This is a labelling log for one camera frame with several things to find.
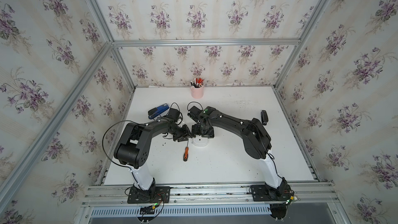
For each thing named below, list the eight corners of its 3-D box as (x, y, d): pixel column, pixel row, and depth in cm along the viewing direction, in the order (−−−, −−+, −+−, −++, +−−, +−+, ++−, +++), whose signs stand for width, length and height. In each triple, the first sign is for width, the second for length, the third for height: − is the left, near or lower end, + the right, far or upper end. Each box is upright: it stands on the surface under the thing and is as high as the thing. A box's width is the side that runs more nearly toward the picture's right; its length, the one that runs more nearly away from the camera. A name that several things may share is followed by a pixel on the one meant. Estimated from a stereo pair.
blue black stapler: (149, 119, 101) (147, 116, 99) (146, 114, 104) (145, 111, 101) (169, 108, 107) (168, 105, 105) (166, 104, 110) (165, 101, 107)
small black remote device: (262, 125, 100) (263, 122, 98) (260, 112, 107) (261, 109, 104) (267, 125, 100) (268, 122, 97) (264, 113, 106) (266, 110, 104)
